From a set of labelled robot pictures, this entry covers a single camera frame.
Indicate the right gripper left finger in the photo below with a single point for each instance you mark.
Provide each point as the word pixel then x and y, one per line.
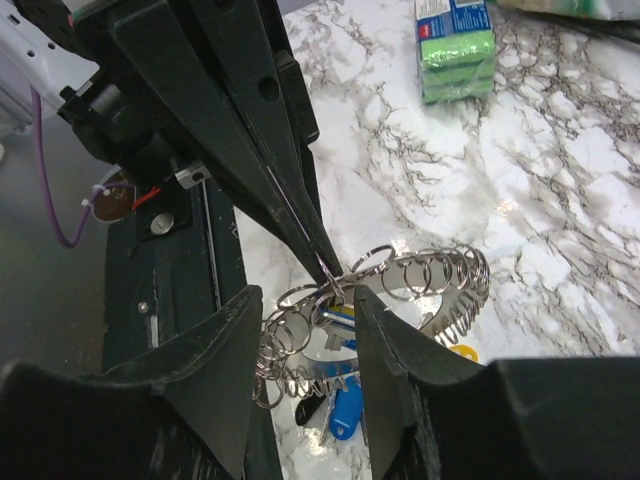
pixel 113 426

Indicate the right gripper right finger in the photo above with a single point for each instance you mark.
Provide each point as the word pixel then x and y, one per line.
pixel 433 414

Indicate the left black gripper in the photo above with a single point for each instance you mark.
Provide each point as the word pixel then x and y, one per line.
pixel 223 75

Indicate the yellow key tag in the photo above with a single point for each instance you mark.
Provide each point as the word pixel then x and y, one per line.
pixel 466 352

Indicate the blue key tag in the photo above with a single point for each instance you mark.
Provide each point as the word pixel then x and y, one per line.
pixel 338 317
pixel 347 410

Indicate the black head key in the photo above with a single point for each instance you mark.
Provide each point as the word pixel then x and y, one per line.
pixel 307 407

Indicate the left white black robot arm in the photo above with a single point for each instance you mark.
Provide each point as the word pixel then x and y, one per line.
pixel 38 38

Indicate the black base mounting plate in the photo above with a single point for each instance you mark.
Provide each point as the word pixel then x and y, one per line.
pixel 168 272

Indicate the small blue white box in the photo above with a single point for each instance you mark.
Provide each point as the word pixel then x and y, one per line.
pixel 455 50

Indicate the green white snack pouch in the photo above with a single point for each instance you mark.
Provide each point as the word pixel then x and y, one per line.
pixel 605 10

